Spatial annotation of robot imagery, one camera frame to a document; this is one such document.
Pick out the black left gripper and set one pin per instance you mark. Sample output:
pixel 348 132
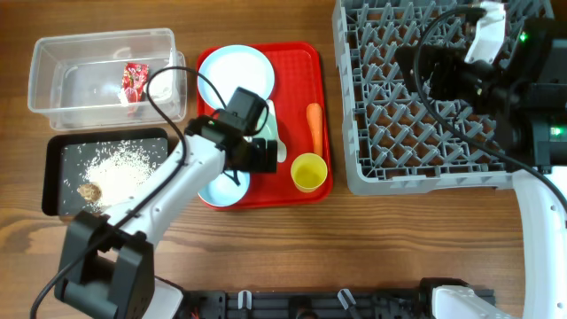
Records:
pixel 258 164

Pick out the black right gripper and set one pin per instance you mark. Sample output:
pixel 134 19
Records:
pixel 425 71

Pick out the light blue rice bowl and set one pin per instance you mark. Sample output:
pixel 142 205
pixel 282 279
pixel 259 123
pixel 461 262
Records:
pixel 227 189

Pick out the white rice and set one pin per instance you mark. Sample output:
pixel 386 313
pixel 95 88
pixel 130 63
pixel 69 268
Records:
pixel 117 179

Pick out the red snack wrapper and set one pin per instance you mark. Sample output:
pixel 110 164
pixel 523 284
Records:
pixel 134 78

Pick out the brown food scrap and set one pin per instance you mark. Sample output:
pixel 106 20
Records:
pixel 90 192

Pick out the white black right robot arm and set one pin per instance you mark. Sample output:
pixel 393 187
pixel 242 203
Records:
pixel 527 98

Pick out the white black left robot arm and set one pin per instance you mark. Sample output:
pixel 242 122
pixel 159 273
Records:
pixel 106 268

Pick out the grey dishwasher rack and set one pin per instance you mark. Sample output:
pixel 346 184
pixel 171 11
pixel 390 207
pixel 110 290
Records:
pixel 393 144

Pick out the black waste tray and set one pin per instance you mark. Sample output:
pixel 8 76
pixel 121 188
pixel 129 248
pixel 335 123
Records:
pixel 69 158

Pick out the clear plastic waste bin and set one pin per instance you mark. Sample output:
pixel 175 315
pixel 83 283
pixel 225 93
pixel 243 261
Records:
pixel 75 80

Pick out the green bowl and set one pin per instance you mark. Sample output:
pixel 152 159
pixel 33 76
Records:
pixel 268 124

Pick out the white plastic spoon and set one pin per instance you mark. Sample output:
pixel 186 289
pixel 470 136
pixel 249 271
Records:
pixel 281 147

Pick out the yellow plastic cup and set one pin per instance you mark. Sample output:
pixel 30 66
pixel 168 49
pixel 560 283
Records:
pixel 309 171

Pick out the red serving tray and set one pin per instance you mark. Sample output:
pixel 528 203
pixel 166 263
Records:
pixel 298 82

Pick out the orange carrot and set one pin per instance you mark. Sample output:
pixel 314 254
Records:
pixel 314 120

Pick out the light blue plate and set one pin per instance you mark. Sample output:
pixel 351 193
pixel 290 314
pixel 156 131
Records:
pixel 236 66

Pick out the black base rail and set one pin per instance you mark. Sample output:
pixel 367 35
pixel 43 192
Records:
pixel 380 304

